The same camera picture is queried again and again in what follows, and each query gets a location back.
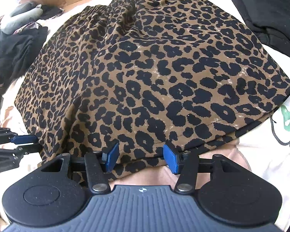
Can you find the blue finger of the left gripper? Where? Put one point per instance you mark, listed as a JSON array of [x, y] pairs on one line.
[[32, 148], [24, 139]]

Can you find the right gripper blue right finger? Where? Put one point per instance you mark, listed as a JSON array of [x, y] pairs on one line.
[[186, 160]]

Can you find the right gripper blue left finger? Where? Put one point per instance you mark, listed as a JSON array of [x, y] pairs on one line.
[[107, 158]]

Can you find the leopard print skirt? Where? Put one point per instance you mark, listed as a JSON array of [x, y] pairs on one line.
[[140, 73]]

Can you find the black clothes pile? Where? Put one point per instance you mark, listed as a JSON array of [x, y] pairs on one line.
[[19, 50]]

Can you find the folded black garment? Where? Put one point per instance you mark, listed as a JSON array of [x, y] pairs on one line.
[[269, 20]]

